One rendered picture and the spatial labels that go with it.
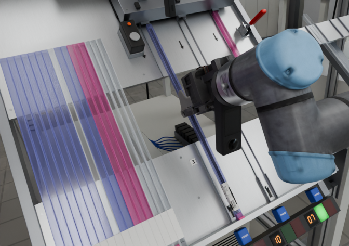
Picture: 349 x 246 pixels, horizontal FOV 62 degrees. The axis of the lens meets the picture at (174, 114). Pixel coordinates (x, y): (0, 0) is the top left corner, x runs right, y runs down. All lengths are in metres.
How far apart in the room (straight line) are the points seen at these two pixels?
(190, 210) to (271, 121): 0.32
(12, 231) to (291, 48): 1.80
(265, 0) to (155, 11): 3.96
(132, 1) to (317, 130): 0.53
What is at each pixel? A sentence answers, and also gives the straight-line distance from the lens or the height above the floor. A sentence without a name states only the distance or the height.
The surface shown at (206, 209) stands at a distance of 0.65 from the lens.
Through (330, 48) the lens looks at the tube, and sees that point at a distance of 0.95.
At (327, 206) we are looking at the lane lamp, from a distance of 0.84.
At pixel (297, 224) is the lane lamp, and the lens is 0.77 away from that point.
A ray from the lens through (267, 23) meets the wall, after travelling 4.77.
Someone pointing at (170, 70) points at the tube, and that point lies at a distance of 0.70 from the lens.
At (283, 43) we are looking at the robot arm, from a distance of 0.37.
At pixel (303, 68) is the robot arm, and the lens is 0.37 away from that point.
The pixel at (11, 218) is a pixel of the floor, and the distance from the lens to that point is 2.05.
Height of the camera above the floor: 1.22
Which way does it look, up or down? 27 degrees down
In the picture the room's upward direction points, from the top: 6 degrees counter-clockwise
